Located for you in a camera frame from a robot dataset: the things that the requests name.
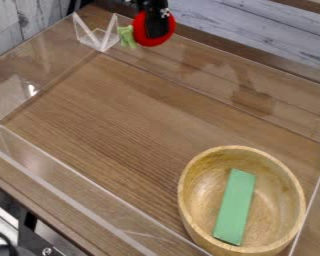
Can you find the black table leg bracket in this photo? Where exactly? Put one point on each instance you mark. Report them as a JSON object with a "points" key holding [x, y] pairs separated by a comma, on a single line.
{"points": [[29, 239]]}

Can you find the green rectangular block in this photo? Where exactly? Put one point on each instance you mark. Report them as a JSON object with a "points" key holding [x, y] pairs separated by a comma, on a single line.
{"points": [[231, 220]]}

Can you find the clear acrylic front wall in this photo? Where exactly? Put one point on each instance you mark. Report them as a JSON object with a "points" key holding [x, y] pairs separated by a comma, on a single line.
{"points": [[93, 218]]}

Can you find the red plush strawberry toy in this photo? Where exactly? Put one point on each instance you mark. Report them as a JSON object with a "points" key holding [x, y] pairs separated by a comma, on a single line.
{"points": [[133, 33]]}

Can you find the wooden bowl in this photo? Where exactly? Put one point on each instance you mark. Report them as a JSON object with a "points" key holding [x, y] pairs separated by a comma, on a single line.
{"points": [[277, 205]]}

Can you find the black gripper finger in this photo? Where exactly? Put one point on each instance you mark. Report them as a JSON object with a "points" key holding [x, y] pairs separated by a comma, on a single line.
{"points": [[156, 18]]}

